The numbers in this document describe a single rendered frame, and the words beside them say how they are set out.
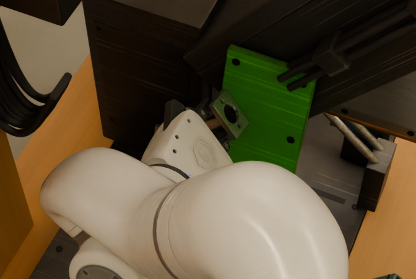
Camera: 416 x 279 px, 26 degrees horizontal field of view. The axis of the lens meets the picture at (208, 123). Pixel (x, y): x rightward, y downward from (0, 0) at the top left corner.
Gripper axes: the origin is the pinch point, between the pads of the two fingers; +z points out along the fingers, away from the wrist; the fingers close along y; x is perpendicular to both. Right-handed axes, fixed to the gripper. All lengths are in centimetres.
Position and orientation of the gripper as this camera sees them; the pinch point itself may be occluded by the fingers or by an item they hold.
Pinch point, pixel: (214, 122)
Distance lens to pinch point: 114.0
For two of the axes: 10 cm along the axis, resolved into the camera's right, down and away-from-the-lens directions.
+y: -5.7, -7.8, -2.7
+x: -7.4, 3.4, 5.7
